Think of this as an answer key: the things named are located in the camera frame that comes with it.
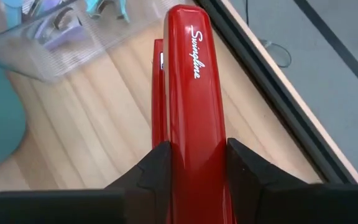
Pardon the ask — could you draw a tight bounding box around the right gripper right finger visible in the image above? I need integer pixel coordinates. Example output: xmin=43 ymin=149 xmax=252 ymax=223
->
xmin=227 ymin=138 xmax=358 ymax=224

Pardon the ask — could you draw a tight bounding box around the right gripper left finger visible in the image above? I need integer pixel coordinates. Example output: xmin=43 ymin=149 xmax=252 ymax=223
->
xmin=0 ymin=141 xmax=172 ymax=224

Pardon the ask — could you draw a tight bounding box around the red cylinder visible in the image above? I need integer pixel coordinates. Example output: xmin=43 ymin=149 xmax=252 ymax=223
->
xmin=151 ymin=3 xmax=237 ymax=224

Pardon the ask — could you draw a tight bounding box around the purple staple remover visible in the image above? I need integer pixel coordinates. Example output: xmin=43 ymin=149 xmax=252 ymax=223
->
xmin=34 ymin=0 xmax=88 ymax=52

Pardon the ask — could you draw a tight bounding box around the red round object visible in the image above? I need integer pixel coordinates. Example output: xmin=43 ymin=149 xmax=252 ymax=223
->
xmin=85 ymin=0 xmax=131 ymax=23

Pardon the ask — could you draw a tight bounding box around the clear plastic bin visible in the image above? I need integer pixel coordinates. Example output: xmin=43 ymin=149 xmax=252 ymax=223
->
xmin=0 ymin=0 xmax=167 ymax=83

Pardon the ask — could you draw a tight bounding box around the thin looped floor cable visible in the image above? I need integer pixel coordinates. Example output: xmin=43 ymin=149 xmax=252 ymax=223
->
xmin=244 ymin=0 xmax=292 ymax=68

